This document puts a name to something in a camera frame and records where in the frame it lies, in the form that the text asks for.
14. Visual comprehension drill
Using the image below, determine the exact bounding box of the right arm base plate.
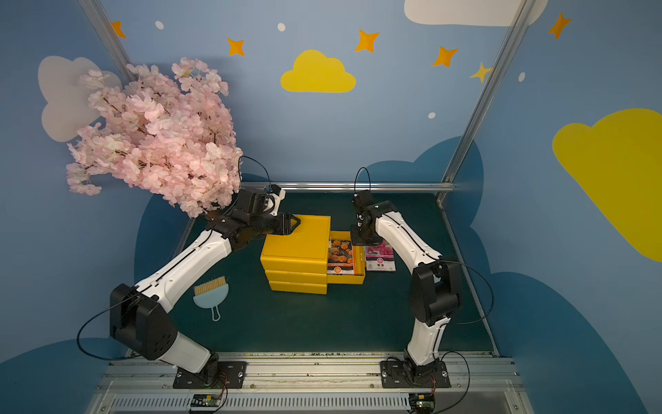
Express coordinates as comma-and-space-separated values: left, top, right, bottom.
379, 357, 451, 389

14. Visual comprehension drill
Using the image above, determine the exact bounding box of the yellow bottom drawer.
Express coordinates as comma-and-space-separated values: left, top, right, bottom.
269, 281, 328, 295

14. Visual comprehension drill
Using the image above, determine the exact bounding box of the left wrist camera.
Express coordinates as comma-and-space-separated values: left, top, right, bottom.
267, 185, 286, 217

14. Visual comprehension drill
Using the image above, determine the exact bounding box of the light blue hand brush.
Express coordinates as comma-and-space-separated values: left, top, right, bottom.
193, 276, 229, 322

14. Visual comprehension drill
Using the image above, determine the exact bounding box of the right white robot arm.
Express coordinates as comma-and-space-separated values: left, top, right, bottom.
350, 190, 462, 379

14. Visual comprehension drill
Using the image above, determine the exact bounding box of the rear horizontal aluminium bar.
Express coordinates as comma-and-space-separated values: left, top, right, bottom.
239, 181, 456, 193

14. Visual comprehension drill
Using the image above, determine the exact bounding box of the aluminium frame post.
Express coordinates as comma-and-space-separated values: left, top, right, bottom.
78, 0, 137, 83
436, 0, 536, 210

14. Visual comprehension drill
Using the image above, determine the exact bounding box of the right aluminium frame post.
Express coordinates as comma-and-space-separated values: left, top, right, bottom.
436, 0, 536, 210

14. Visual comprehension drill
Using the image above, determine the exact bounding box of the pink cherry blossom tree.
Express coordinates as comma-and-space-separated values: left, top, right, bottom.
67, 58, 243, 218

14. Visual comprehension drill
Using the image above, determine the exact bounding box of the marigold flower seed bag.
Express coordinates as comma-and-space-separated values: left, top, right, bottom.
327, 239, 355, 275

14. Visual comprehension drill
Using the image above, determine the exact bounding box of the left aluminium frame post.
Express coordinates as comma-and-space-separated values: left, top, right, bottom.
78, 0, 137, 83

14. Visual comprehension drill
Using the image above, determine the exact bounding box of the pink flower seed bag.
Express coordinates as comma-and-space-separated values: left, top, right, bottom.
365, 241, 397, 273

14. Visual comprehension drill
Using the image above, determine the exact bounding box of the right green circuit board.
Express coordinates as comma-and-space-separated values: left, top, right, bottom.
408, 393, 436, 414

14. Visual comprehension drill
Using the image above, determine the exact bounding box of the left green circuit board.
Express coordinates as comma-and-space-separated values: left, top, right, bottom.
189, 394, 222, 413

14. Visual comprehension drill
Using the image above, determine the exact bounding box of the yellow three-drawer cabinet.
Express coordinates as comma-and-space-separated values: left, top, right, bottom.
260, 215, 331, 284

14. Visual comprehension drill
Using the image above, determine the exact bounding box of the green circuit board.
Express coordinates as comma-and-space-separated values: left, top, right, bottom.
189, 394, 222, 413
408, 393, 436, 414

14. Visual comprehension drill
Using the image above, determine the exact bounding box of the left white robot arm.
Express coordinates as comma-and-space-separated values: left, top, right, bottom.
110, 185, 301, 376

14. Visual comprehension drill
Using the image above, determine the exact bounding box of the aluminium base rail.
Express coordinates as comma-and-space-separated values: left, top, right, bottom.
87, 352, 534, 413

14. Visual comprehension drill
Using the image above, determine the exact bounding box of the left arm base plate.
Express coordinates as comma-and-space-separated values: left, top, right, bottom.
172, 361, 248, 390

